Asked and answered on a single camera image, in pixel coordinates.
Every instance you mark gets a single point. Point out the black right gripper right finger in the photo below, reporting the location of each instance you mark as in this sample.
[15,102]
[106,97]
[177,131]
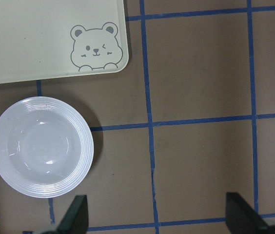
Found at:
[241,218]

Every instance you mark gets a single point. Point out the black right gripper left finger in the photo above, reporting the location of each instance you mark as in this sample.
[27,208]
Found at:
[76,219]

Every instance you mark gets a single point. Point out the cream bear tray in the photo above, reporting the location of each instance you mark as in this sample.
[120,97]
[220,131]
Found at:
[42,39]

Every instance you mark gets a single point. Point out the white round plate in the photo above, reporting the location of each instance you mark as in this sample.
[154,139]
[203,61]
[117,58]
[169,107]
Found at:
[46,147]

